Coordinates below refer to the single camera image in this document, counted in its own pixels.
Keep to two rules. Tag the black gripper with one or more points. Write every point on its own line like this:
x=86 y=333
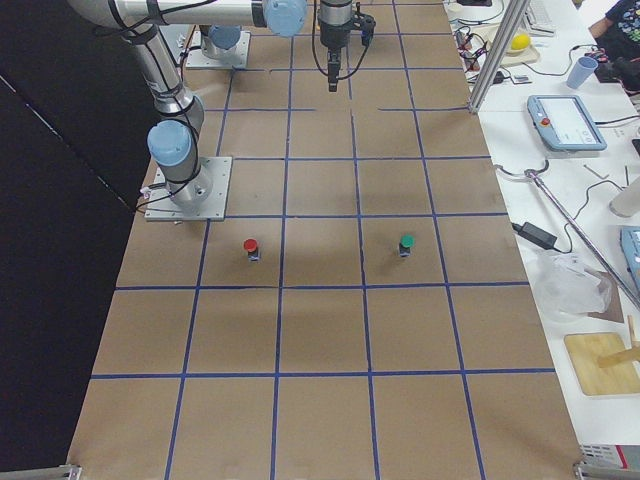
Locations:
x=330 y=36

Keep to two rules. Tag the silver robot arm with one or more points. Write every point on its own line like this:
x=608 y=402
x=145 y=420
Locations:
x=218 y=41
x=173 y=143

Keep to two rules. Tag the green push button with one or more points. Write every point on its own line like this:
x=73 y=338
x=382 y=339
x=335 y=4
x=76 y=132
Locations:
x=405 y=245

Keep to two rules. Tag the red push button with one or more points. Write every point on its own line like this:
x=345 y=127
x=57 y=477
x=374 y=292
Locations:
x=252 y=248

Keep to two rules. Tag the beige tray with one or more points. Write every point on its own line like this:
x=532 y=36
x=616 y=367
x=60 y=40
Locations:
x=527 y=55

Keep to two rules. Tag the yellow lemon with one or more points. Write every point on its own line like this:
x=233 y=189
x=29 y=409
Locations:
x=519 y=43

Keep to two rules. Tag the metal cane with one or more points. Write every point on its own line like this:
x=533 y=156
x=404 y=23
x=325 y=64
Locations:
x=534 y=176

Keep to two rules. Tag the blue teach pendant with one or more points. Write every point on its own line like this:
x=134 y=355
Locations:
x=564 y=124

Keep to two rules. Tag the light blue cup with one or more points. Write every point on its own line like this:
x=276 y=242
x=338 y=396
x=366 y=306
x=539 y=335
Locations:
x=584 y=67

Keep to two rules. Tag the black power adapter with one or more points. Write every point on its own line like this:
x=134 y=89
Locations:
x=536 y=235

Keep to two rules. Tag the clear plastic bag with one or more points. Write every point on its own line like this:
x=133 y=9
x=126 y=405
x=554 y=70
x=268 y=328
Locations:
x=566 y=289

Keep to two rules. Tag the white paper roll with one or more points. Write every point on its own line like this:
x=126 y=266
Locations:
x=626 y=203

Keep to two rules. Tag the wooden board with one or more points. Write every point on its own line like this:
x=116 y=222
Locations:
x=602 y=363

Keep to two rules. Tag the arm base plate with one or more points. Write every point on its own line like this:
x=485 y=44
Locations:
x=203 y=198
x=204 y=55

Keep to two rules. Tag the aluminium frame post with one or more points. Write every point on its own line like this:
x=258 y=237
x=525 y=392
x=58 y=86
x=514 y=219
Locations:
x=500 y=45

